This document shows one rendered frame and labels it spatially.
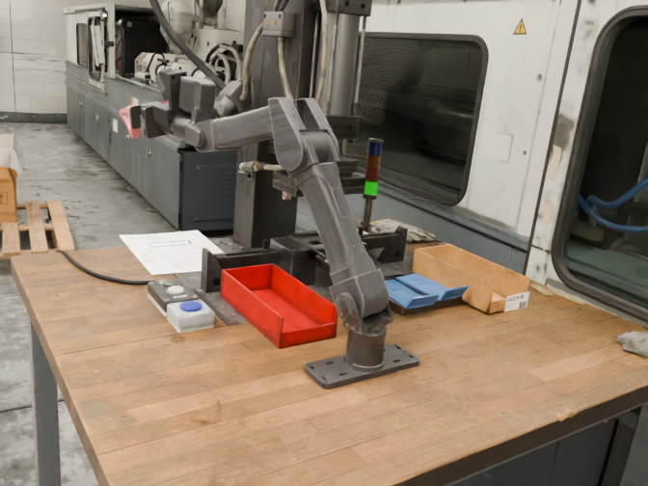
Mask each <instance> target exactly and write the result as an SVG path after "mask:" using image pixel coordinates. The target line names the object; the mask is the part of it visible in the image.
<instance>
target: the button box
mask: <svg viewBox="0 0 648 486"><path fill-rule="evenodd" d="M55 253H62V254H63V255H64V256H65V257H66V258H67V259H68V260H69V261H70V262H71V263H73V264H74V265H75V266H76V267H78V268H79V269H81V270H82V271H84V272H86V273H87V274H89V275H92V276H94V277H97V278H100V279H102V280H106V281H110V282H115V283H120V284H147V285H148V297H149V298H150V300H151V301H152V303H153V304H154V305H155V306H156V307H157V308H158V309H159V310H160V311H161V312H162V314H163V315H164V316H168V314H167V305H168V304H170V303H179V302H186V301H193V300H198V299H199V297H198V296H197V295H196V294H195V293H194V292H193V291H192V290H191V289H190V288H189V287H188V286H187V285H186V284H185V283H184V282H183V281H182V280H180V279H175V280H168V281H176V282H177V286H181V287H183V292H182V293H178V294H174V293H170V292H168V287H164V286H163V285H162V283H163V282H165V280H161V281H131V280H123V279H118V278H113V277H109V276H105V275H101V274H98V273H96V272H94V271H91V270H89V269H87V268H86V267H84V266H82V265H81V264H79V263H78V262H77V261H76V260H75V259H73V258H72V257H71V256H70V255H69V254H68V253H67V252H65V251H63V250H58V251H56V252H55Z"/></svg>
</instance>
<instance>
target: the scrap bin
mask: <svg viewBox="0 0 648 486"><path fill-rule="evenodd" d="M220 297H221V298H222V299H224V300H225V301H226V302H227V303H228V304H229V305H230V306H231V307H232V308H234V309H235V310H236V311H237V312H238V313H239V314H240V315H242V316H243V317H244V318H245V319H246V320H247V321H248V322H249V323H251V324H252V325H253V326H254V327H255V328H256V329H257V330H258V331H259V332H261V333H262V334H263V335H264V336H265V337H266V338H267V339H269V340H270V341H271V342H272V343H273V344H274V345H275V346H276V347H278V348H279V349H283V348H286V347H291V346H296V345H301V344H306V343H311V342H316V341H320V340H324V339H329V338H335V337H336V335H337V326H338V311H337V308H336V306H335V305H334V304H333V303H331V302H330V301H328V300H327V299H325V298H324V297H322V296H321V295H319V294H318V293H316V292H315V291H313V290H312V289H310V288H309V287H307V286H306V285H304V284H303V283H301V282H299V281H298V280H297V279H295V278H294V277H292V276H291V275H289V274H288V273H286V272H285V271H284V270H283V269H281V268H280V267H278V266H277V265H275V264H274V263H271V264H262V265H255V266H246V267H238V268H230V269H222V271H221V291H220Z"/></svg>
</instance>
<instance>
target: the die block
mask: <svg viewBox="0 0 648 486"><path fill-rule="evenodd" d="M270 248H275V249H278V250H280V251H281V258H280V262H279V264H276V265H277V266H278V267H280V268H281V269H283V270H284V271H285V272H286V273H288V274H289V275H291V276H292V277H294V278H295V279H297V280H298V281H299V282H301V283H302V284H304V285H314V282H315V272H316V262H315V261H313V260H311V259H310V255H301V256H292V255H290V254H288V253H287V252H285V251H284V250H282V249H280V248H279V247H277V246H275V245H274V244H272V243H271V244H270ZM317 267H318V268H320V269H322V270H323V271H325V272H327V273H328V274H330V266H329V265H325V268H322V267H321V266H320V265H319V264H317Z"/></svg>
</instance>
